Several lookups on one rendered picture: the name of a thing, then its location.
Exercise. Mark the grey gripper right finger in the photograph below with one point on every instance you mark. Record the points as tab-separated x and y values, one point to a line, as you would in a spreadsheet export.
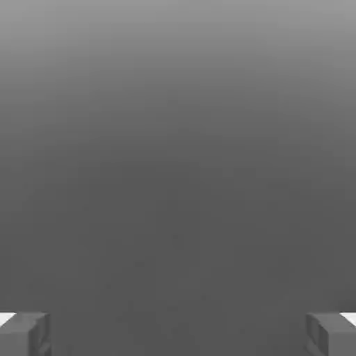
336	336

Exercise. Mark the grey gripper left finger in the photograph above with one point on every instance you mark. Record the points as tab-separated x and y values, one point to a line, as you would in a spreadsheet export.
19	336

